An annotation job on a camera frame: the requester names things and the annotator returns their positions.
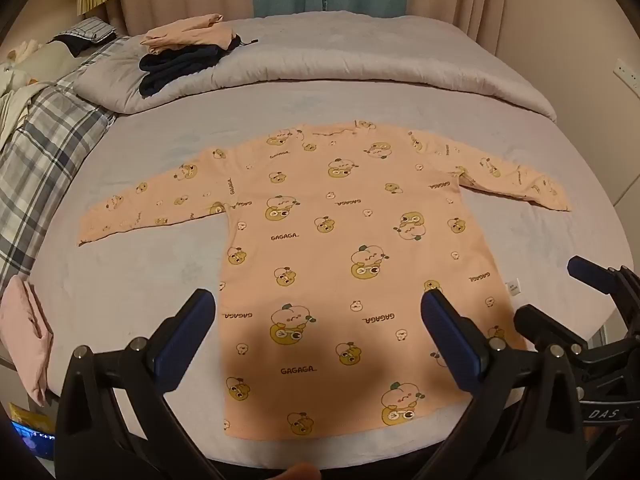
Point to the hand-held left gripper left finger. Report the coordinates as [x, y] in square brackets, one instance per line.
[186, 340]

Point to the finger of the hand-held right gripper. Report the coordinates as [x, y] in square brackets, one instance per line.
[592, 274]
[540, 325]

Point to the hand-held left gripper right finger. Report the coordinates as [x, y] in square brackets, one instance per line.
[450, 340]

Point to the peach cartoon print shirt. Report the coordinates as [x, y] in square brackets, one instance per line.
[320, 240]

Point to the bed with grey sheet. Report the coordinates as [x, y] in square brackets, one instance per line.
[150, 285]

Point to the pink folded cloth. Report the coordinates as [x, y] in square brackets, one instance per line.
[25, 340]

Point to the yellow packet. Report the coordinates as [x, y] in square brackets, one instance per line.
[30, 416]

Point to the blue box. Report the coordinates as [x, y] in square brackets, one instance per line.
[32, 444]

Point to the plaid bedsheet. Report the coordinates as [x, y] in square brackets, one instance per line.
[45, 160]

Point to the dark navy garment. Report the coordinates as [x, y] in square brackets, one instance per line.
[170, 70]

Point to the cream cloth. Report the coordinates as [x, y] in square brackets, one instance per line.
[20, 85]

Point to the grey duvet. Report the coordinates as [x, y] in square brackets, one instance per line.
[350, 50]

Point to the peach folded garment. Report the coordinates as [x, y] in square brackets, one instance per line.
[190, 32]

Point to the dark striped cloth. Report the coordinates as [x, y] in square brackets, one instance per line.
[85, 30]

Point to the white wall power strip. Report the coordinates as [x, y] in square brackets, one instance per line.
[629, 74]

